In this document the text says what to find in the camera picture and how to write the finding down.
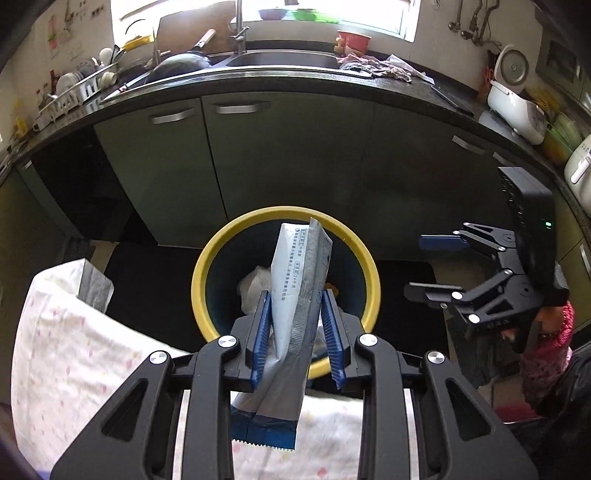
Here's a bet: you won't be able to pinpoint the floral white tablecloth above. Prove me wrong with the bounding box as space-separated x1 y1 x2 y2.
11 258 366 480

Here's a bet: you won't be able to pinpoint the black wok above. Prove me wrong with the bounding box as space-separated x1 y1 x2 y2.
149 52 214 82

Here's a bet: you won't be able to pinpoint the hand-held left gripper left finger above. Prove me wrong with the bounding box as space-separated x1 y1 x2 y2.
51 290 273 480

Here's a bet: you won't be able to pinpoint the black kitchen knife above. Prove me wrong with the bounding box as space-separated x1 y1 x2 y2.
431 85 476 117

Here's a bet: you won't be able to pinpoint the grey plastic bag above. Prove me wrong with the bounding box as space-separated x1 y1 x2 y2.
77 258 115 316

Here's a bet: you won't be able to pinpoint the yellow kettle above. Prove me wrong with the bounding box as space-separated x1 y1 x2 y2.
122 21 156 52

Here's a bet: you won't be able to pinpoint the red bowl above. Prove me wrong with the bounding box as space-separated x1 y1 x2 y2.
337 30 373 55

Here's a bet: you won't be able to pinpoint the steel kitchen sink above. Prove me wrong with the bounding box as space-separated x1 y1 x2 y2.
208 48 343 71

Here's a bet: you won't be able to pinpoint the hanging metal utensils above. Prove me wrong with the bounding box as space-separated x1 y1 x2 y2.
447 0 502 48

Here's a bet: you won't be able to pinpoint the pan with wooden handle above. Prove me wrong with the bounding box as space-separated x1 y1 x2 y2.
191 28 218 54

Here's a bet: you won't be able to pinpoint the patterned dish cloth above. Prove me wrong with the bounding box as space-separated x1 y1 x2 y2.
336 52 435 85

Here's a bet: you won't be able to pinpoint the dish rack with dishes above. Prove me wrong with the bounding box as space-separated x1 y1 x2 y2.
36 58 122 124

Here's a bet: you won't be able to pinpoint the steel faucet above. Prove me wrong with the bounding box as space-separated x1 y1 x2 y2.
229 0 251 56

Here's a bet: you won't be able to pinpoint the green food containers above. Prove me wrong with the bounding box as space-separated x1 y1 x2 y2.
542 112 583 165

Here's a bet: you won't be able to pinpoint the green bowl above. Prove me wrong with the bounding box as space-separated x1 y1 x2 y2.
293 8 336 22

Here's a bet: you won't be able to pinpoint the green kitchen cabinet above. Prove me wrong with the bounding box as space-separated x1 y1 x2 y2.
0 95 591 324

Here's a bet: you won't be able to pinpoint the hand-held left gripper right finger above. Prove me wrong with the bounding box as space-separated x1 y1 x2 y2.
321 288 541 480

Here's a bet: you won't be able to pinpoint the person's right forearm pink sleeve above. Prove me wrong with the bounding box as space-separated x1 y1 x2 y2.
521 300 576 408

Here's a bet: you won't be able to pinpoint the person's black jacket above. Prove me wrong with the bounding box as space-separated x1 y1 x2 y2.
503 346 591 480

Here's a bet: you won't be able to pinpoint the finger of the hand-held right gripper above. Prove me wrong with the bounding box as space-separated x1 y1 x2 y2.
403 269 523 326
419 222 516 260

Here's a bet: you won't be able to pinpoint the white rice cooker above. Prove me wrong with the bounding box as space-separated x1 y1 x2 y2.
486 45 549 147

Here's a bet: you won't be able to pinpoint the silver and blue pouch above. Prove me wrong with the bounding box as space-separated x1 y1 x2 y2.
229 217 334 451

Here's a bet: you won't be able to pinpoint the yellow rimmed trash bin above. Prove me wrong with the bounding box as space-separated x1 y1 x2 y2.
191 206 382 380

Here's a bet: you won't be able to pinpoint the white kitchen appliance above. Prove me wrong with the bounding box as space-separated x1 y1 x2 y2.
564 134 591 211

